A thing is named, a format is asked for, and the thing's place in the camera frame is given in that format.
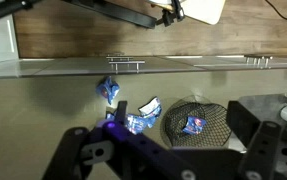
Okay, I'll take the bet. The dark grey flat slab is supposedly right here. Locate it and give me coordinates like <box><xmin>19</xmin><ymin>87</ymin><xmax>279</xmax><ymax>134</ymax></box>
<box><xmin>237</xmin><ymin>93</ymin><xmax>287</xmax><ymax>134</ymax></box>

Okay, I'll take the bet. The blue sachet with white edge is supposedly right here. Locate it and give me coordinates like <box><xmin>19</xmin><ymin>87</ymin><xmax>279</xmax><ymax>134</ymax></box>
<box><xmin>138</xmin><ymin>96</ymin><xmax>163</xmax><ymax>128</ymax></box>

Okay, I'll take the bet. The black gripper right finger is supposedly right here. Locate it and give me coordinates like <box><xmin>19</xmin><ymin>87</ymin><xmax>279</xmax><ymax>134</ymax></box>
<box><xmin>227</xmin><ymin>99</ymin><xmax>282</xmax><ymax>180</ymax></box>

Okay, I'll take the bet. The black clamp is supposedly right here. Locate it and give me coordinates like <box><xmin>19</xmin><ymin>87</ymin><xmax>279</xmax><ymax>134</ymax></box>
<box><xmin>155</xmin><ymin>0</ymin><xmax>186</xmax><ymax>28</ymax></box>

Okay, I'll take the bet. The black wire mesh basket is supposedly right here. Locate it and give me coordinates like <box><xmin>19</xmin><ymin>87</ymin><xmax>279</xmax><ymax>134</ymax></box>
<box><xmin>161</xmin><ymin>94</ymin><xmax>232</xmax><ymax>149</ymax></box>

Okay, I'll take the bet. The black stand leg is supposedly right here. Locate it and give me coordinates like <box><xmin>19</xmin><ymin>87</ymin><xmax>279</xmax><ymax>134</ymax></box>
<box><xmin>0</xmin><ymin>0</ymin><xmax>41</xmax><ymax>25</ymax></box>
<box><xmin>62</xmin><ymin>0</ymin><xmax>158</xmax><ymax>30</ymax></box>

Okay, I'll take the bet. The white base cabinet row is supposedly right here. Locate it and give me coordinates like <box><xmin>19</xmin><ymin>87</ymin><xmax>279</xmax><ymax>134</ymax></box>
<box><xmin>0</xmin><ymin>54</ymin><xmax>287</xmax><ymax>80</ymax></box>

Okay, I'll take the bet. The blue snack sachet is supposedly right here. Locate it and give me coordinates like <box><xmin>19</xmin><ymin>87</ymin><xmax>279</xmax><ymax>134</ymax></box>
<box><xmin>182</xmin><ymin>115</ymin><xmax>207</xmax><ymax>136</ymax></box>
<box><xmin>105</xmin><ymin>111</ymin><xmax>117</xmax><ymax>122</ymax></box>
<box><xmin>95</xmin><ymin>75</ymin><xmax>121</xmax><ymax>105</ymax></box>
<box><xmin>125</xmin><ymin>113</ymin><xmax>157</xmax><ymax>136</ymax></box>

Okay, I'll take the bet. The thin black floor cable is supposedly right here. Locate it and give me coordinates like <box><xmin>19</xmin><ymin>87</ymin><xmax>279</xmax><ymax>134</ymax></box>
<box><xmin>265</xmin><ymin>0</ymin><xmax>287</xmax><ymax>26</ymax></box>

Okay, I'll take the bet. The white board panel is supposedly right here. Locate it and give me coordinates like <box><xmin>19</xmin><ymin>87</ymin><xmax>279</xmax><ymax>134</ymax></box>
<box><xmin>149</xmin><ymin>0</ymin><xmax>227</xmax><ymax>26</ymax></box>

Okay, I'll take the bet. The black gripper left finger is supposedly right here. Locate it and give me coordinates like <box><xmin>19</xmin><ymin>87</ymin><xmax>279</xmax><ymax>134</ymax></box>
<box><xmin>42</xmin><ymin>100</ymin><xmax>128</xmax><ymax>180</ymax></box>

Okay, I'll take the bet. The silver drawer bar handle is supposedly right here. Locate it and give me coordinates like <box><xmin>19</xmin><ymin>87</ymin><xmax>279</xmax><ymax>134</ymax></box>
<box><xmin>243</xmin><ymin>54</ymin><xmax>274</xmax><ymax>69</ymax></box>
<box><xmin>108</xmin><ymin>59</ymin><xmax>146</xmax><ymax>74</ymax></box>

